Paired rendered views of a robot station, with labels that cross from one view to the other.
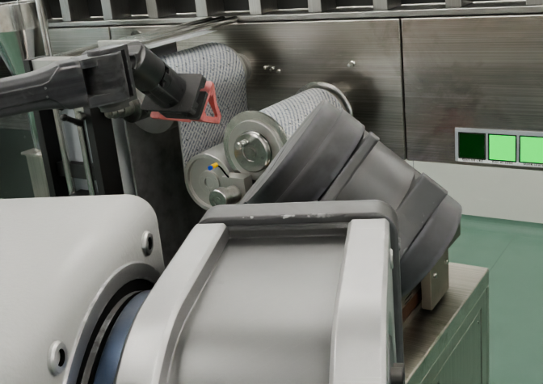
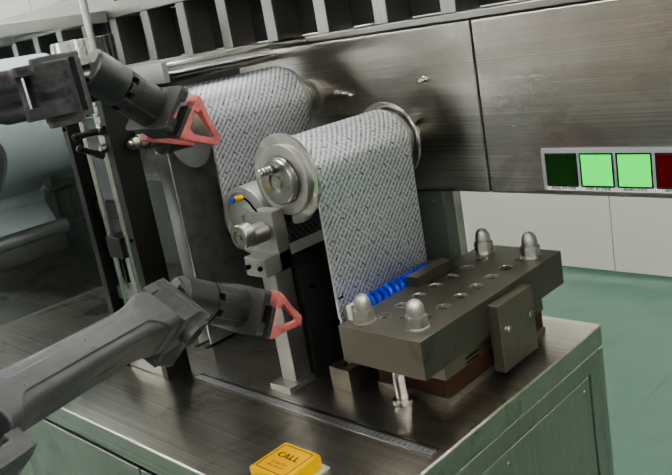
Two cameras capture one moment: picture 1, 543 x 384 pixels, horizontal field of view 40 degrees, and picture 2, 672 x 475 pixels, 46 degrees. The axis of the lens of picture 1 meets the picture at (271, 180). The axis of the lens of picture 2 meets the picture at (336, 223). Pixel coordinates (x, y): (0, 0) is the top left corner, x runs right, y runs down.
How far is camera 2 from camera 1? 36 cm
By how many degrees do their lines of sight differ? 13
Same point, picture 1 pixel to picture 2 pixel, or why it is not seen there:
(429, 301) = (502, 362)
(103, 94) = (43, 106)
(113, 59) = (52, 66)
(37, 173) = not seen: hidden behind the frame
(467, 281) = (567, 340)
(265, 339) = not seen: outside the picture
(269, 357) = not seen: outside the picture
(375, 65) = (447, 79)
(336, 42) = (405, 56)
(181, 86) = (158, 99)
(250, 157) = (277, 187)
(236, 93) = (295, 121)
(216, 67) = (267, 91)
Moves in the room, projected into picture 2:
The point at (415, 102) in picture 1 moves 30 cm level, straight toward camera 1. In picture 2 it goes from (495, 120) to (453, 160)
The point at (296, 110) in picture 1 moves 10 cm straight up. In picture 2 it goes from (338, 132) to (327, 70)
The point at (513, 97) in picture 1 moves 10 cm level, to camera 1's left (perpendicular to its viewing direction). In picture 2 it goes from (605, 105) to (537, 115)
